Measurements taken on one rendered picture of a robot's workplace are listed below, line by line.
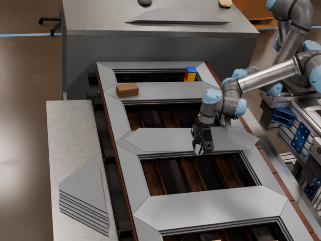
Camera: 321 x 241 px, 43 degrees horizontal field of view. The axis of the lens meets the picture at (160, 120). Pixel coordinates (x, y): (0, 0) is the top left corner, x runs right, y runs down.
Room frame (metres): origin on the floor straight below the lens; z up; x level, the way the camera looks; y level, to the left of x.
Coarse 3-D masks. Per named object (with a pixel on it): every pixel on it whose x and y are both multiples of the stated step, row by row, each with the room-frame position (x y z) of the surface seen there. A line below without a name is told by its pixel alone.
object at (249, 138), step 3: (240, 129) 1.79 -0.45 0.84; (243, 132) 1.77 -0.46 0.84; (246, 132) 1.77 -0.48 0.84; (243, 135) 1.74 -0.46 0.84; (246, 135) 1.75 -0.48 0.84; (249, 135) 1.75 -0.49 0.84; (252, 135) 1.76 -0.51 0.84; (246, 138) 1.72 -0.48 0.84; (249, 138) 1.73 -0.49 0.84; (252, 138) 1.73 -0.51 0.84; (246, 141) 1.70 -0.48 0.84; (249, 141) 1.70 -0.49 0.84; (252, 141) 1.71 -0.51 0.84; (255, 141) 1.71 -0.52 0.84; (249, 144) 1.68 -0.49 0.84; (252, 144) 1.68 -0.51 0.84; (249, 147) 1.65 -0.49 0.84; (252, 147) 1.66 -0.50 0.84
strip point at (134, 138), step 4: (136, 132) 1.61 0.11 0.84; (128, 136) 1.57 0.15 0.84; (132, 136) 1.57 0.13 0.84; (136, 136) 1.58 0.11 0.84; (140, 136) 1.58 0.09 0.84; (128, 140) 1.54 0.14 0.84; (132, 140) 1.54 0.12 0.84; (136, 140) 1.55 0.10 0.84; (140, 140) 1.55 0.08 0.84; (132, 144) 1.51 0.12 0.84; (136, 144) 1.52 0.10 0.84; (140, 144) 1.52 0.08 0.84; (140, 148) 1.49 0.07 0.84
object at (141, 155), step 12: (120, 72) 2.18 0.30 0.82; (132, 72) 2.21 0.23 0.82; (144, 72) 2.23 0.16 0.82; (156, 72) 2.26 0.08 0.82; (168, 72) 2.29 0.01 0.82; (180, 72) 2.32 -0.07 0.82; (132, 132) 1.60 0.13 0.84; (120, 144) 1.50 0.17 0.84; (144, 156) 1.45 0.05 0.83; (156, 156) 1.47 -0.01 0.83; (168, 156) 1.49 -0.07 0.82; (180, 156) 1.51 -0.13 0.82; (192, 156) 1.53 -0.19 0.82; (240, 156) 1.59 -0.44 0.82; (120, 168) 1.35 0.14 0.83; (252, 168) 1.50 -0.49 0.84; (144, 180) 1.29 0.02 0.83; (132, 216) 1.08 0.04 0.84; (276, 216) 1.22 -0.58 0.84; (180, 228) 1.06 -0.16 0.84; (192, 228) 1.08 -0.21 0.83; (204, 228) 1.09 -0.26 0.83; (216, 228) 1.11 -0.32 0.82; (228, 228) 1.12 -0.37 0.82; (288, 240) 1.11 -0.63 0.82
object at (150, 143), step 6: (144, 132) 1.62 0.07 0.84; (150, 132) 1.63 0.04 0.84; (144, 138) 1.57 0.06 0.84; (150, 138) 1.58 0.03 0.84; (156, 138) 1.59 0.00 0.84; (144, 144) 1.53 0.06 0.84; (150, 144) 1.53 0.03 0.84; (156, 144) 1.54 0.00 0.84; (144, 150) 1.48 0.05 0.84; (150, 150) 1.49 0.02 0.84; (156, 150) 1.50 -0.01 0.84
